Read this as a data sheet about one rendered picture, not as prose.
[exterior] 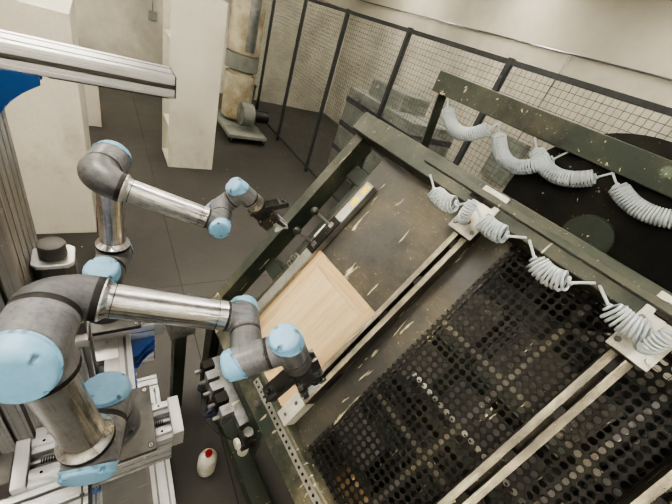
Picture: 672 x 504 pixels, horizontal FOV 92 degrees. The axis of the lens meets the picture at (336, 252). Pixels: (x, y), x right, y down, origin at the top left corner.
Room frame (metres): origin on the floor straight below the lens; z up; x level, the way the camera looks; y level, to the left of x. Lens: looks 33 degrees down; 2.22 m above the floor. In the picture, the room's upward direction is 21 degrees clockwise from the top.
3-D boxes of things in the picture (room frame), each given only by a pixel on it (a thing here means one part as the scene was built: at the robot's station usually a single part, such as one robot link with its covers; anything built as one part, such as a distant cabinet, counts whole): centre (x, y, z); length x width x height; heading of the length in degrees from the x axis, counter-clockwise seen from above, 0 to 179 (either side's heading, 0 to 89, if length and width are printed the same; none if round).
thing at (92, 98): (4.26, 4.27, 0.36); 0.58 x 0.45 x 0.72; 132
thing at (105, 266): (0.80, 0.79, 1.20); 0.13 x 0.12 x 0.14; 25
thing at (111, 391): (0.42, 0.45, 1.20); 0.13 x 0.12 x 0.14; 28
